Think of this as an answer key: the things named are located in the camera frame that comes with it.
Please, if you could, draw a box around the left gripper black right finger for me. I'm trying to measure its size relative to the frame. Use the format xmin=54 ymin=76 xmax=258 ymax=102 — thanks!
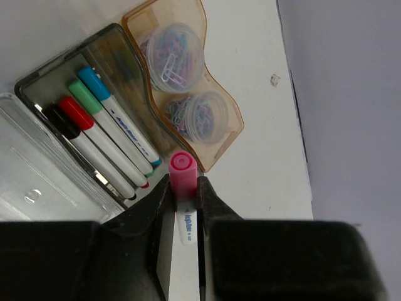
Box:
xmin=196 ymin=176 xmax=388 ymax=300

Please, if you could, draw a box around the black capped white marker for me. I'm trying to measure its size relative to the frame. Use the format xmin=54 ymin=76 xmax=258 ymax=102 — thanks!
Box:
xmin=42 ymin=104 xmax=137 ymax=199

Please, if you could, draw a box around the small white scrap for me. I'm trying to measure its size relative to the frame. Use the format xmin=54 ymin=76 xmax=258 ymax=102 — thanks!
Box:
xmin=270 ymin=74 xmax=281 ymax=87

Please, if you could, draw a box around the blue capped white marker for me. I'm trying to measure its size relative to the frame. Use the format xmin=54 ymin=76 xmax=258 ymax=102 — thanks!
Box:
xmin=78 ymin=66 xmax=162 ymax=166

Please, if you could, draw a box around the clear jar of paper clips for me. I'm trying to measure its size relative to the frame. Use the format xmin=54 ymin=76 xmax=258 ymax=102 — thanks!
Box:
xmin=164 ymin=91 xmax=229 ymax=145

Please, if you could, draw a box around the pink capped white marker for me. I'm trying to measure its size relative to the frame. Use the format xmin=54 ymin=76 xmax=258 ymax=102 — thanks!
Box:
xmin=169 ymin=150 xmax=198 ymax=245

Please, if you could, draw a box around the red capped white marker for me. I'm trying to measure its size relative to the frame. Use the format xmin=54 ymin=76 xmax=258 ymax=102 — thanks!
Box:
xmin=58 ymin=96 xmax=148 ymax=188

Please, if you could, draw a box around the clear brown organizer container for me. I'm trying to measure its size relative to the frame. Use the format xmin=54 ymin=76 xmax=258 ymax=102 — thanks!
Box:
xmin=1 ymin=1 xmax=244 ymax=223

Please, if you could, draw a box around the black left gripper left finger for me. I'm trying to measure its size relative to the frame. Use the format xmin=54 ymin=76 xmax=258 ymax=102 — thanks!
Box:
xmin=1 ymin=176 xmax=172 ymax=300

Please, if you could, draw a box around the green capped white marker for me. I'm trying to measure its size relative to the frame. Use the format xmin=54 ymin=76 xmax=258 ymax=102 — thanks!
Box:
xmin=68 ymin=80 xmax=154 ymax=177

